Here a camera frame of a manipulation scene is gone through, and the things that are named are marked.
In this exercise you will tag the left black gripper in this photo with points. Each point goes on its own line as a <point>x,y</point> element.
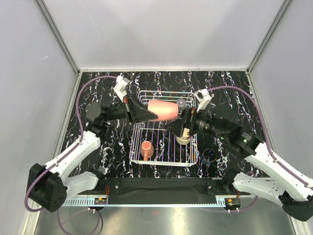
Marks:
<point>134,113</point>

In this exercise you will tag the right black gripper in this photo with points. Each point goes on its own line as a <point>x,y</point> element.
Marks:
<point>187,119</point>

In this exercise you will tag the cream brown paper cup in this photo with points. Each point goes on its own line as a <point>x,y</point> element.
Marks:
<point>185,138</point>

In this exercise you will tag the clear glass cup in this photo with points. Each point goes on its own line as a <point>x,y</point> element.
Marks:
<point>181,105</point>

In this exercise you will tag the pink plastic cup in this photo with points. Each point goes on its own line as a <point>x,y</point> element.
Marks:
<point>165,111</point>

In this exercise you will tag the orange ceramic mug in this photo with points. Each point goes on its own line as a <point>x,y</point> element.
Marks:
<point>146,150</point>

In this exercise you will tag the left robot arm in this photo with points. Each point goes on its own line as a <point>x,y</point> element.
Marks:
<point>49,185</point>

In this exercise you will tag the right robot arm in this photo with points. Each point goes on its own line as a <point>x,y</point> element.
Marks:
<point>289,188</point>

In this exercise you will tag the dark blue glass cup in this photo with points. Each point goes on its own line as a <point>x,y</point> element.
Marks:
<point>208,157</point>

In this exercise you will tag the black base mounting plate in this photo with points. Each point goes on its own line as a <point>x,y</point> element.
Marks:
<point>159,191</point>

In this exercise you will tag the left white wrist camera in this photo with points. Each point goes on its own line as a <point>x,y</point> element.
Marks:
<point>121,86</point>

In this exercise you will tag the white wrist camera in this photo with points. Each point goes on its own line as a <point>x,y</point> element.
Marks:
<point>121,86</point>
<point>203,98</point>

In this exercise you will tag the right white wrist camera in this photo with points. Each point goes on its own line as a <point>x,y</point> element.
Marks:
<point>203,98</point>

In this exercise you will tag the white wire dish rack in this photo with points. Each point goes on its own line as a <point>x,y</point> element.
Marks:
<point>167,151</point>

